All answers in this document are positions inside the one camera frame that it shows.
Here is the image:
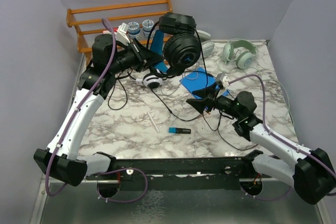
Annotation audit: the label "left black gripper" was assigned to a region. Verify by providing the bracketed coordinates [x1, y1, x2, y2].
[109, 37, 165, 74]

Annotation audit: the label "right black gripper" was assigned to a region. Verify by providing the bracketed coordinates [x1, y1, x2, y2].
[187, 82, 242, 119]

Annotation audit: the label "black blue headphones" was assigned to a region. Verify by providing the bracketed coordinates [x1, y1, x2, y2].
[150, 12, 203, 79]

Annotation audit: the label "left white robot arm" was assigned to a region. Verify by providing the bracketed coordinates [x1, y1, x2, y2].
[33, 33, 164, 186]

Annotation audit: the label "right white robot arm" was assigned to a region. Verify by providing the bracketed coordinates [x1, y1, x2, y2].
[186, 86, 335, 205]

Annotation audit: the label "black white headphones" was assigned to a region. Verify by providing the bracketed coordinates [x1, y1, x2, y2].
[135, 73, 164, 89]

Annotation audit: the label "grey white headphones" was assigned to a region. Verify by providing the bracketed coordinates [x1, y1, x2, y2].
[197, 30, 215, 58]

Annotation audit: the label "mint green headphones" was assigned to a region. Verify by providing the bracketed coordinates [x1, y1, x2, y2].
[222, 38, 258, 69]

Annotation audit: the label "blue notebook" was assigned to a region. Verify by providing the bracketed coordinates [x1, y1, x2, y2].
[180, 67, 221, 99]

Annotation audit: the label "left blue white jar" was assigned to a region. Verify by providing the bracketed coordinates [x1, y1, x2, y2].
[128, 22, 141, 40]

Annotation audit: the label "blue white jar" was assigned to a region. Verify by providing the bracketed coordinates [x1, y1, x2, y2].
[128, 22, 141, 40]
[142, 19, 154, 38]

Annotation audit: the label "right blue white jar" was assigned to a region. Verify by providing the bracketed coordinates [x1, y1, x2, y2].
[142, 19, 154, 38]

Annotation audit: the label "wooden shelf rack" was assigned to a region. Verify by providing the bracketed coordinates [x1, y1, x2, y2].
[66, 0, 173, 54]

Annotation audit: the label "blue black highlighter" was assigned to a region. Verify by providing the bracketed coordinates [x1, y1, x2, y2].
[169, 127, 191, 134]

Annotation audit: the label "white stick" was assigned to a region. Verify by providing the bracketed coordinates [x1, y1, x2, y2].
[147, 111, 160, 133]

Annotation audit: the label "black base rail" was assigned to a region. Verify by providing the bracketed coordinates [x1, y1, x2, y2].
[86, 150, 262, 191]

